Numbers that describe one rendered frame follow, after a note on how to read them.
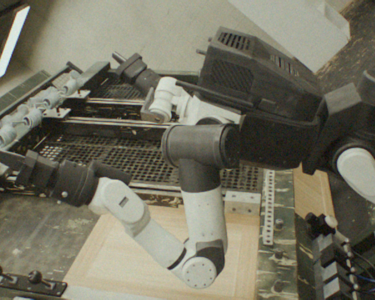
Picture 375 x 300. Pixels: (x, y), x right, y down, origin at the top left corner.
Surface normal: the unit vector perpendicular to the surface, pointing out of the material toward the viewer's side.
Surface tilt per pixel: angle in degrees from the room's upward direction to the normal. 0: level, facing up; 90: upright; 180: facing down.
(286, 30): 90
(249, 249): 52
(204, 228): 90
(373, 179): 90
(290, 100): 91
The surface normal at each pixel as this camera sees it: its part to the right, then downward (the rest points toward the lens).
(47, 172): 0.32, 0.15
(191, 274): 0.03, 0.24
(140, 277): -0.02, -0.87
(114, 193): 0.45, -0.23
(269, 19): -0.28, 0.59
